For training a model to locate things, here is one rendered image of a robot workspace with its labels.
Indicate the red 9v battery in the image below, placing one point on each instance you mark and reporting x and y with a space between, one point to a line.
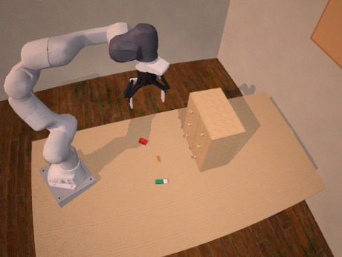
143 141

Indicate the small wooden chest of drawers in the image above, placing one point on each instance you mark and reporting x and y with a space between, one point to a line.
222 124

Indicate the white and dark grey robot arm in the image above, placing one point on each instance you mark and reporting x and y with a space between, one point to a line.
126 44

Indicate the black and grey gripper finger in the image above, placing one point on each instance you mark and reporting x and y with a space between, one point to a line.
129 92
162 87

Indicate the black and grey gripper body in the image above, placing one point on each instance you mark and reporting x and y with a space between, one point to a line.
145 75

